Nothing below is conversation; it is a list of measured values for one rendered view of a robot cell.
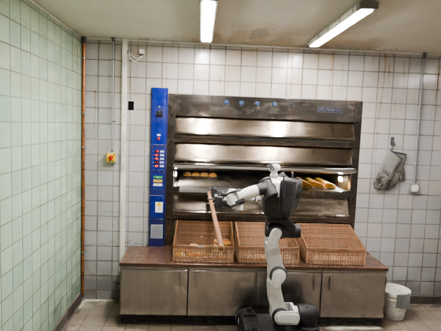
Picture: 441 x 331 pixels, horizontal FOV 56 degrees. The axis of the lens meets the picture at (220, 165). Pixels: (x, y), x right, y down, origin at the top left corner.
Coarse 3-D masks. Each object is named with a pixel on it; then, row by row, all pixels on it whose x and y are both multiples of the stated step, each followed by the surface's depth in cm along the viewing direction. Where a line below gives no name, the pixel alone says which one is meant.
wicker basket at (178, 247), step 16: (176, 224) 411; (192, 224) 417; (208, 224) 418; (224, 224) 418; (176, 240) 400; (192, 240) 414; (208, 240) 415; (176, 256) 374; (192, 256) 374; (208, 256) 375
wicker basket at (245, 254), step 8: (240, 224) 419; (248, 224) 420; (256, 224) 420; (264, 224) 421; (240, 232) 418; (248, 232) 418; (240, 240) 417; (248, 240) 417; (256, 240) 418; (280, 240) 420; (288, 240) 419; (296, 240) 391; (240, 248) 375; (248, 248) 375; (256, 248) 376; (280, 248) 377; (288, 248) 378; (296, 248) 378; (240, 256) 393; (248, 256) 394; (256, 256) 377; (264, 256) 395; (288, 256) 379; (296, 256) 379
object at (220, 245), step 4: (208, 192) 372; (208, 196) 356; (212, 200) 335; (212, 204) 317; (212, 208) 303; (212, 212) 291; (212, 216) 282; (216, 216) 279; (216, 220) 266; (216, 224) 256; (216, 228) 247; (216, 232) 238; (216, 236) 233; (220, 236) 229; (220, 240) 220; (220, 244) 213; (220, 248) 211
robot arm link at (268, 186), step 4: (268, 180) 313; (260, 184) 311; (264, 184) 311; (268, 184) 311; (272, 184) 312; (260, 188) 309; (264, 188) 310; (268, 188) 310; (272, 188) 310; (260, 192) 309; (264, 192) 311; (268, 192) 309
